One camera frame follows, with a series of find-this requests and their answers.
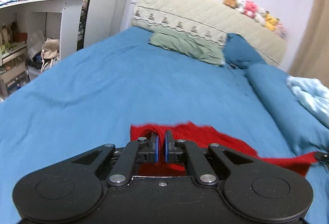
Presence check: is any red garment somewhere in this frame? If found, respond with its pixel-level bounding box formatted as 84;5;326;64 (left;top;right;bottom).
130;121;322;178

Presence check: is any blue rolled duvet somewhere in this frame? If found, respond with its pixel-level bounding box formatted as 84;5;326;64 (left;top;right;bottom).
245;64;328;156

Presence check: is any light blue blanket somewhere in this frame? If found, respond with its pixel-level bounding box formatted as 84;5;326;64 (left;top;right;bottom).
286;76;329;128

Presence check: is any blue bed sheet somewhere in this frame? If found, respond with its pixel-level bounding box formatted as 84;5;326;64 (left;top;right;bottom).
0;26;329;224

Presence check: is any beige curtain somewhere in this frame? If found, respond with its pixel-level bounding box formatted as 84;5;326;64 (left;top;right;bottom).
289;0;329;86

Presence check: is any dark blue pillow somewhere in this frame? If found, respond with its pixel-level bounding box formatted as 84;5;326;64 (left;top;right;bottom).
223;33;266;70

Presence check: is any beige bag on floor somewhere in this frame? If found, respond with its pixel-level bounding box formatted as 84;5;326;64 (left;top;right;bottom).
41;38;60;73

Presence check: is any green pillow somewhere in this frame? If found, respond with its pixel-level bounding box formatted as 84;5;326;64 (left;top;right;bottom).
149;31;225;67

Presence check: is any row of plush toys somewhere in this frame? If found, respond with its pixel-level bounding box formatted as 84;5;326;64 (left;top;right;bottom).
223;0;287;39

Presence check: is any white desk shelf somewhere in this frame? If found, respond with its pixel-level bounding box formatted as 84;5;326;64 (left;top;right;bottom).
1;0;82;99

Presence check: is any cream quilted headboard cover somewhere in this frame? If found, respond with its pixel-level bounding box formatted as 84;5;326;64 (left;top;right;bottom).
131;0;287;67

